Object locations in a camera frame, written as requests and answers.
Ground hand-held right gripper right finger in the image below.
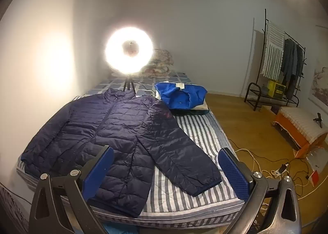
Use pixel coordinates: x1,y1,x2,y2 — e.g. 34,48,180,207
219,147,302,234

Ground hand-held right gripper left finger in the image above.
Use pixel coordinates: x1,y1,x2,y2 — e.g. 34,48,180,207
28,145,115,234

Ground navy puffer jacket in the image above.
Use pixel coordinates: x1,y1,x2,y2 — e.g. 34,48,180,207
20,87,223,218

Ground black clothes rack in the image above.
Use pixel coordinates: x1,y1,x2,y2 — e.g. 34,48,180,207
243,8,308,112

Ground dark hanging clothes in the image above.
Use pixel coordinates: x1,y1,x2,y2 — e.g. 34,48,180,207
280,38,304,100

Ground white power strip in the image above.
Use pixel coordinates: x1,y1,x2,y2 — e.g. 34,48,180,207
271,167,289,178

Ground bed with striped sheet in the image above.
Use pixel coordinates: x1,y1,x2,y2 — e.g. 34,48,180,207
16,70,244,227

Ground dark green folded cloth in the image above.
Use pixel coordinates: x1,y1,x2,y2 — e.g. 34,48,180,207
172,107,211,117

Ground white folded garment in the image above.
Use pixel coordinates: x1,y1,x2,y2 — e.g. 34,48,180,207
191,99,209,112

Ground orange bench with white cover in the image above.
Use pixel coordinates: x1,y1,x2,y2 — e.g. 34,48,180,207
272,106,328,158

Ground clear plastic bag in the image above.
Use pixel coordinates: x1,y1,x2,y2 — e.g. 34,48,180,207
304,146,328,189

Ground black tripod stand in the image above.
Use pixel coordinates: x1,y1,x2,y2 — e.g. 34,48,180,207
122,73,138,95

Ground yellow box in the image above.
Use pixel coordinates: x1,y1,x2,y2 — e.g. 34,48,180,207
266,79,287,96

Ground blue jacket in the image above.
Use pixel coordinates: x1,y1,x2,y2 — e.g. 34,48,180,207
154,81,208,111

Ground blue checked blanket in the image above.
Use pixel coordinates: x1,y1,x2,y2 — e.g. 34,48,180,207
84,70,193,99

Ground folded floral quilt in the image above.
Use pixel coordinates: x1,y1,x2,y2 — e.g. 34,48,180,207
143,49,175,79

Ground striped hanging towel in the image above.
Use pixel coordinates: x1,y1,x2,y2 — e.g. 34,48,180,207
260,22,286,80

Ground white cable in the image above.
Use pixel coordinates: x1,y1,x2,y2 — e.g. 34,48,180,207
234,148,273,177

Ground ring light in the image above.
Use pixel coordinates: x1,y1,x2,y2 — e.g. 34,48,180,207
105,27,156,75

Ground wall poster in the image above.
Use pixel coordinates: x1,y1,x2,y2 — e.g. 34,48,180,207
308,59,328,107

